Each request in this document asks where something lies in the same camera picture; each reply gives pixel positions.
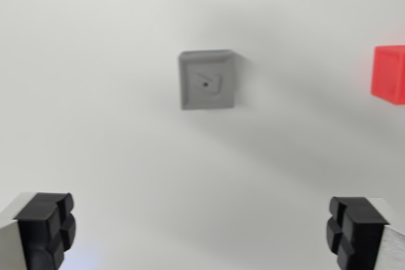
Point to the red embossed cube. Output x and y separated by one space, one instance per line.
387 74

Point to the black silver gripper left finger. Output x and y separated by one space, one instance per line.
41 229

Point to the black silver gripper right finger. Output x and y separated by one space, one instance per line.
357 232

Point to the grey embossed cube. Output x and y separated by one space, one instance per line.
207 83

